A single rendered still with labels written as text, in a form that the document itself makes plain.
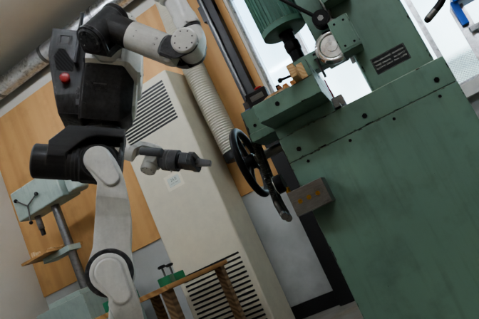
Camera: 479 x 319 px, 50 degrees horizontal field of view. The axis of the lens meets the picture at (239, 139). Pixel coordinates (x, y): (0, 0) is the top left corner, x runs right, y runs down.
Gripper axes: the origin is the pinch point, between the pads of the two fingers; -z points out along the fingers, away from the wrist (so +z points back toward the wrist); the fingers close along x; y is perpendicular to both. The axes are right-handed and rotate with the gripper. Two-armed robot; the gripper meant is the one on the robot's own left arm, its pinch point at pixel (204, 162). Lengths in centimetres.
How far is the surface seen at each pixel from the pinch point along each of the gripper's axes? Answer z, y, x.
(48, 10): 178, 136, -78
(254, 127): -25.4, 7.0, 22.4
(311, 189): -49, -16, 30
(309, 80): -48, 12, 48
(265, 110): -35, 3, 45
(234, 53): 33, 110, -93
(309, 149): -47, -2, 27
